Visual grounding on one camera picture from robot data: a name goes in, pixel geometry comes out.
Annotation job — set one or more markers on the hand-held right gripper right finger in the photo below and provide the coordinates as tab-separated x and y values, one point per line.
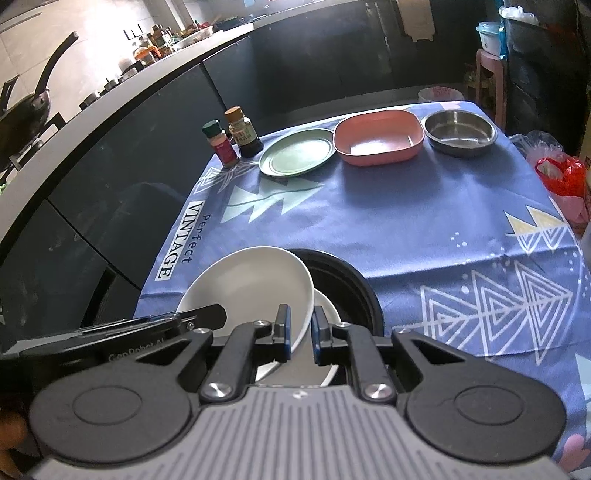
316	337

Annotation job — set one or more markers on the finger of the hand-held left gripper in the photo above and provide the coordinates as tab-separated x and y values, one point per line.
203	316

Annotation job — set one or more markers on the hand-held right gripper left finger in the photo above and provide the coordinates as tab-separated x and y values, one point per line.
282	333

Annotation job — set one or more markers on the small white plate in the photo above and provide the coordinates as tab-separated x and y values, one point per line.
325	307

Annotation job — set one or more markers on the large white plate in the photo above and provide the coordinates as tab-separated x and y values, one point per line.
249	286

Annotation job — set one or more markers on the black bowl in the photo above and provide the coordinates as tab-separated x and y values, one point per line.
351	290

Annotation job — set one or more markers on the green round plate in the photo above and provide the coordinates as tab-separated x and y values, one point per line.
298	151

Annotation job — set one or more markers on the pink square bowl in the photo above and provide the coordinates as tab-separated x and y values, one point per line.
378	137

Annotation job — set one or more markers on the stainless steel bowl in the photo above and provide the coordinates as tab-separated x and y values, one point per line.
459	130

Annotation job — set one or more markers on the blue printed tablecloth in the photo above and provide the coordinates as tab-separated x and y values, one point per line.
392	221

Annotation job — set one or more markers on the green cap spice bottle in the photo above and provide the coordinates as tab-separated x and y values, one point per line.
221	144

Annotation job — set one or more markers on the dark kitchen cabinets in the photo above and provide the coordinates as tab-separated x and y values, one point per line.
138	152

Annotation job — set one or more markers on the brown cap sauce bottle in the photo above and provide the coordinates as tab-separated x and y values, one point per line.
243	134

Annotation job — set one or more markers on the black frying pan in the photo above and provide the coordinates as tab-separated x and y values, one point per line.
25	115

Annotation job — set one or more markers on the grey kitchen countertop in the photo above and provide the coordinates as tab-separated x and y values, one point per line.
115	94

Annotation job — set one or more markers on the orange lid jar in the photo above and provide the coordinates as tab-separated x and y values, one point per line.
147	55

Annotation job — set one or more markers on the white lined trash bin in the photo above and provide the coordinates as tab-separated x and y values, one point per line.
438	94

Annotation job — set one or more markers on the white food tray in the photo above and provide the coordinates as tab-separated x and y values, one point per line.
194	38

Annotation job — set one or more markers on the pink plastic bag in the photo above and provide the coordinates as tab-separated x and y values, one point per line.
572	207

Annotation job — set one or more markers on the red plastic bag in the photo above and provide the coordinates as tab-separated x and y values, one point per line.
561	175

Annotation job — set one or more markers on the clear plastic bag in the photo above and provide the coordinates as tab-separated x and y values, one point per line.
540	143

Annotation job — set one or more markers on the pink plastic stool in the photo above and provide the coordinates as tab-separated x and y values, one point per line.
491	78

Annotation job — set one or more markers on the white plastic board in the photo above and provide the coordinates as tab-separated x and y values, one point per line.
415	21

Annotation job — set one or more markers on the white container teal lid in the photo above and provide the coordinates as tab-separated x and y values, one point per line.
490	36

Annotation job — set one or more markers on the dark storage cabinet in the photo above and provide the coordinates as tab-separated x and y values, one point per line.
545	74

